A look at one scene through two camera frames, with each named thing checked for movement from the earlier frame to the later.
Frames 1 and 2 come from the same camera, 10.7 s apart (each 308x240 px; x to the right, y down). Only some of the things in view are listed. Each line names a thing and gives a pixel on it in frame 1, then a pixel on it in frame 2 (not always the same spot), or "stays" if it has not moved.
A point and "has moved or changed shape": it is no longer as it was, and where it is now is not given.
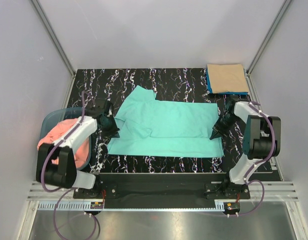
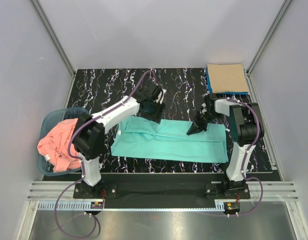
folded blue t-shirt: [210, 91] stays
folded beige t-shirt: [227, 78] stays
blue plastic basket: [55, 116] stays
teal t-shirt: [148, 127] has moved or changed shape
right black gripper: [218, 131] to [194, 128]
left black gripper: [113, 133] to [156, 117]
